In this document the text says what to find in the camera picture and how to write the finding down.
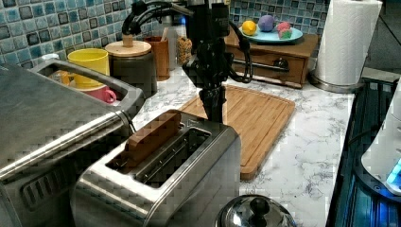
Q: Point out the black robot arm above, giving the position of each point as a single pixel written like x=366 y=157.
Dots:
x=209 y=22

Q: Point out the brown wooden utensil holder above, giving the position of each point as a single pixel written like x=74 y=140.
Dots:
x=159 y=46

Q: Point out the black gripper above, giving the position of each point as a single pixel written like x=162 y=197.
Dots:
x=207 y=68

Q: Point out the yellow toy fruit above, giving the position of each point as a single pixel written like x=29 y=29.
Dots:
x=249 y=27

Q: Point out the light blue plate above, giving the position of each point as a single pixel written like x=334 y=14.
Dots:
x=273 y=36

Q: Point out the purple toy fruit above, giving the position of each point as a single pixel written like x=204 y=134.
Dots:
x=266 y=23

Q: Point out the shiny steel pot lid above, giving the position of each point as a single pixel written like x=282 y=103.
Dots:
x=254 y=211

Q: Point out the brown bread slice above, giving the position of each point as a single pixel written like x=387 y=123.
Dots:
x=149 y=138

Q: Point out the stainless steel toaster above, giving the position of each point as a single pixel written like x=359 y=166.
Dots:
x=183 y=183

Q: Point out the wooden drawer box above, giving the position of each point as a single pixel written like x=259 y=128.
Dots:
x=286 y=63

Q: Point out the pink green toy fruit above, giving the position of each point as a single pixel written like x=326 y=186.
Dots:
x=284 y=30

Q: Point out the black canister with wooden lid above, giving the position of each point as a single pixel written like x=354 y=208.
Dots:
x=132 y=62

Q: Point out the yellow cup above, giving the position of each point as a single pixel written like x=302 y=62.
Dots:
x=93 y=58

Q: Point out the bamboo cutting board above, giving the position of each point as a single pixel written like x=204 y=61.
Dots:
x=252 y=121

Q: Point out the stainless toaster oven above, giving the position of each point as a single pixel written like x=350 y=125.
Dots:
x=49 y=134

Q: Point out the white paper towel roll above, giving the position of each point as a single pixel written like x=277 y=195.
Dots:
x=347 y=35

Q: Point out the glass jar with snacks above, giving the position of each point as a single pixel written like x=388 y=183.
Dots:
x=184 y=46

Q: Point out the pink mug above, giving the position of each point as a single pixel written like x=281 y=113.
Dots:
x=103 y=93

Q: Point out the white appliance with blue light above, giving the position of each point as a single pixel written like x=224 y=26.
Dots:
x=377 y=159

